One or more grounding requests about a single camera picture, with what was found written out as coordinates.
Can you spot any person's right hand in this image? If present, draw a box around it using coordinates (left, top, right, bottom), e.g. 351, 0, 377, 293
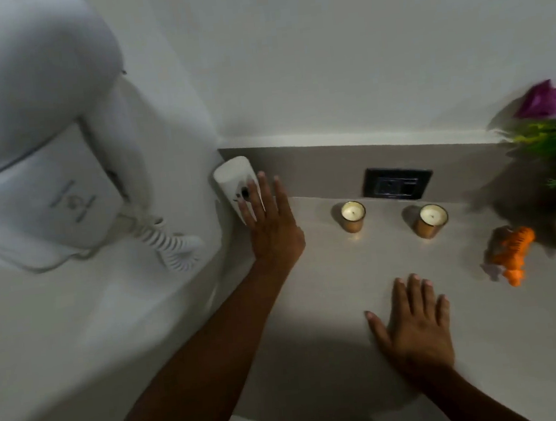
361, 271, 458, 386

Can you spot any person's left hand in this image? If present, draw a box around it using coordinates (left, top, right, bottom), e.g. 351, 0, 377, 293
235, 168, 309, 270

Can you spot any white cylindrical dispenser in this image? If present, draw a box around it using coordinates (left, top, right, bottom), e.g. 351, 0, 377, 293
211, 154, 266, 230

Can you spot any gold candle jar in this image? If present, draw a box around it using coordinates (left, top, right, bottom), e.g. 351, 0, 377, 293
411, 202, 451, 241
339, 200, 369, 235

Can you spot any orange tiger toy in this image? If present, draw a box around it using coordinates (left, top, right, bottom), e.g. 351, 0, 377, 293
478, 224, 541, 291

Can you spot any person's left forearm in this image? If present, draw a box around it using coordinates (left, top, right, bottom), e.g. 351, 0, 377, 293
82, 258, 304, 421

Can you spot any black wall socket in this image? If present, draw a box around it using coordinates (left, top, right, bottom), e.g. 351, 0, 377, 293
360, 162, 436, 205

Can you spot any white wall hair dryer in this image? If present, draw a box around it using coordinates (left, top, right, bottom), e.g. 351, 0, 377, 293
0, 0, 145, 260

